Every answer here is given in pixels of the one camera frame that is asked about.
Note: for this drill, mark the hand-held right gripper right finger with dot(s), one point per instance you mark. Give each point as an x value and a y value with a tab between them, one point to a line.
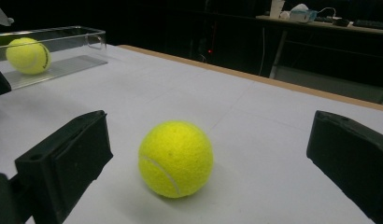
354	158

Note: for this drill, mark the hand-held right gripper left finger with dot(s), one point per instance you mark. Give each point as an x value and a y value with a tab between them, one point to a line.
65	165

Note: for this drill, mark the yellow tennis ball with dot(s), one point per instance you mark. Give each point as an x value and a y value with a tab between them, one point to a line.
27	56
175	158

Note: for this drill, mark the clear plastic container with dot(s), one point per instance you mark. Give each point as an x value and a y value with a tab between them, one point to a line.
71	62

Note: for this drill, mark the white table cover board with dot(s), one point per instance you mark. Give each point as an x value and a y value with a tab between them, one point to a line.
242	124

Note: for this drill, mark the black keyboard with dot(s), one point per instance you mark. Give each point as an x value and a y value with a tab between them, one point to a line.
371	24

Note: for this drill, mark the small black desk device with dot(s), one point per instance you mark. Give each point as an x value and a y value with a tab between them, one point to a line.
341	22

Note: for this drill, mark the wooden table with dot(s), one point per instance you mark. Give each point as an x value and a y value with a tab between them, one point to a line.
242	76

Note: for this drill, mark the white and blue tissue pack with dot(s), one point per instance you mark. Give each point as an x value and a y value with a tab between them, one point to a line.
301	15

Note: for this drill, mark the dark equipment with red light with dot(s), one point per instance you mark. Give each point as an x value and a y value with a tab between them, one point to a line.
209	51

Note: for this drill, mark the white metal frame desk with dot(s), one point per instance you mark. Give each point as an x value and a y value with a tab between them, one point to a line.
323	81

